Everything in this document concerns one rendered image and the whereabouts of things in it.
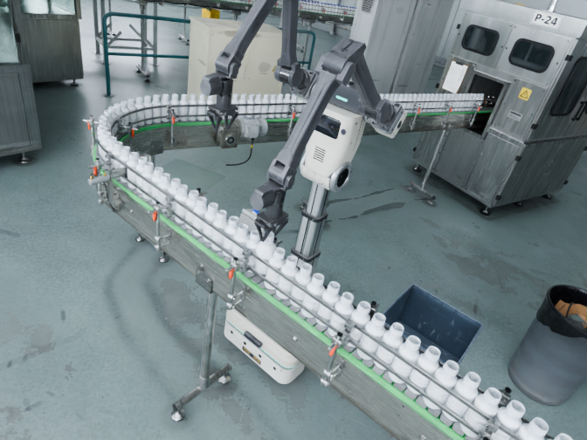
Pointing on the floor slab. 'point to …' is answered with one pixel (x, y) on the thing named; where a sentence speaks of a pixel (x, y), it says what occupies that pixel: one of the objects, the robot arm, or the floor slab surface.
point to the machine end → (514, 104)
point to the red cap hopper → (121, 32)
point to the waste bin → (552, 351)
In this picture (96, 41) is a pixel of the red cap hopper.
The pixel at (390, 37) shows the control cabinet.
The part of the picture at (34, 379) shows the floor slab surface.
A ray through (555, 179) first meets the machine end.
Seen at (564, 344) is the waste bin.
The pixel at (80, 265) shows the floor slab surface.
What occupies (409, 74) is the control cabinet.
